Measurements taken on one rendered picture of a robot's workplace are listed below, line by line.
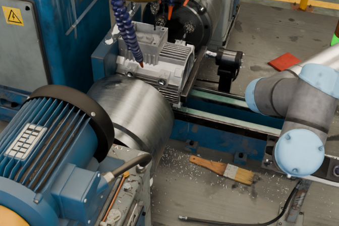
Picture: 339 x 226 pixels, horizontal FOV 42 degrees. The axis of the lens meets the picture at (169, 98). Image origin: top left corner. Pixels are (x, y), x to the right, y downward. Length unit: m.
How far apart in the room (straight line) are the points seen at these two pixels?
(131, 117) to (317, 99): 0.45
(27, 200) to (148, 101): 0.49
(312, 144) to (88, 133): 0.38
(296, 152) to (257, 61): 1.10
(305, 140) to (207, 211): 0.62
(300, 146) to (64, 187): 0.38
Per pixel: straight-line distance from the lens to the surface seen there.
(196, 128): 1.40
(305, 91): 0.78
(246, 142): 1.39
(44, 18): 1.20
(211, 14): 1.50
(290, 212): 1.29
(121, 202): 0.89
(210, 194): 1.34
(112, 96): 1.08
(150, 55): 1.29
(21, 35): 1.27
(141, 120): 1.05
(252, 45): 1.90
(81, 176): 0.74
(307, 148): 0.74
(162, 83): 1.28
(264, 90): 0.87
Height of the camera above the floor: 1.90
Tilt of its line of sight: 43 degrees down
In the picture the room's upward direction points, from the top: 2 degrees clockwise
